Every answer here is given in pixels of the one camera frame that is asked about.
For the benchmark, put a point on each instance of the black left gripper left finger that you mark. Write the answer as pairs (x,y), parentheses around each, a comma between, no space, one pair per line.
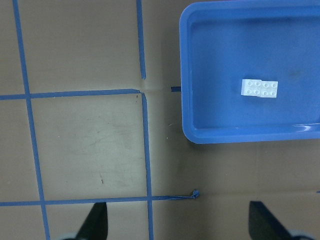
(95,226)

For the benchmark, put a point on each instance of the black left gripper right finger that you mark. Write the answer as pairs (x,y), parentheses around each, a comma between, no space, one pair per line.
(263,225)

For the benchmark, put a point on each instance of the white block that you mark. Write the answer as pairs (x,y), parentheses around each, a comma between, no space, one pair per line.
(251,87)
(268,89)

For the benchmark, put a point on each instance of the blue plastic tray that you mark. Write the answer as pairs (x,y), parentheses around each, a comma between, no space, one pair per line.
(223,42)

